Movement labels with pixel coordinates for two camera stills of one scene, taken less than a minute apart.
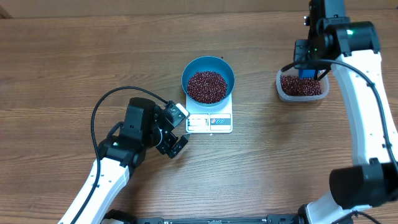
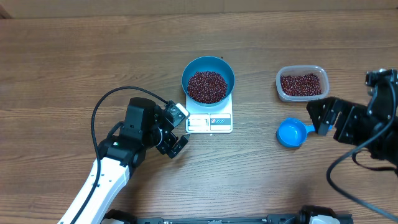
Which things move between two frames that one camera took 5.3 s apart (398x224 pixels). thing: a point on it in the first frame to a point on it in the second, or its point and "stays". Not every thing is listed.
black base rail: x=125 y=216 stays
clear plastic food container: x=290 y=88 stays
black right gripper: x=300 y=51 to x=347 y=117
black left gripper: x=170 y=140 stays
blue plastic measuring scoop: x=307 y=74 to x=292 y=132
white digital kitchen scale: x=204 y=119 stays
